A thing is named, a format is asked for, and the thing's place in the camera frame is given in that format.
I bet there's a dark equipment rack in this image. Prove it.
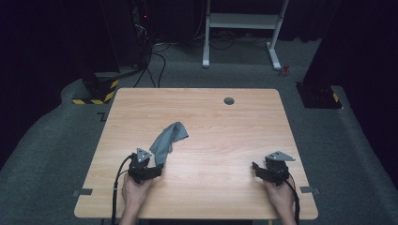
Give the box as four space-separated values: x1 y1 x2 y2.
130 0 155 68

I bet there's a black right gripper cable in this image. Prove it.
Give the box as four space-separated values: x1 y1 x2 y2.
283 179 300 225

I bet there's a black floor cable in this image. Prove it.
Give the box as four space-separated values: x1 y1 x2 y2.
132 41 167 89

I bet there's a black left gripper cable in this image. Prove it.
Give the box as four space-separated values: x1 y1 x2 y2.
110 154 134 225

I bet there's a person's right hand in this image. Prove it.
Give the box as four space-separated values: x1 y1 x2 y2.
262 175 297 218

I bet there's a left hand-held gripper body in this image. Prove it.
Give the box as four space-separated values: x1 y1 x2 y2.
127 147 155 185

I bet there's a white metal stand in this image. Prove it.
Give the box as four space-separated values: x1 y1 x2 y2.
201 0 290 71

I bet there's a person's left hand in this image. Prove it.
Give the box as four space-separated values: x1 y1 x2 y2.
121 172 155 218

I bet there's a cable bundle under stand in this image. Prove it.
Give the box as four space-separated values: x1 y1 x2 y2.
192 29 270 51

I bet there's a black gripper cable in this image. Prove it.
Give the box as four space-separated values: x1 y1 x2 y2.
110 154 134 225
283 179 300 225

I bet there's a black yellow striped stand base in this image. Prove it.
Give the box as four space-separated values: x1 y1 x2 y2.
71 72 120 106

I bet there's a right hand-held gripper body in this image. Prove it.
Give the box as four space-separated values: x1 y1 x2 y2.
260 151 297 188

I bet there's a grey tape piece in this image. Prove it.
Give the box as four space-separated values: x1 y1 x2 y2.
72 187 94 198
299 186 321 195

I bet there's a grey cloth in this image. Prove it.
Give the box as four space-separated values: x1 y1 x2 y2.
149 121 190 167

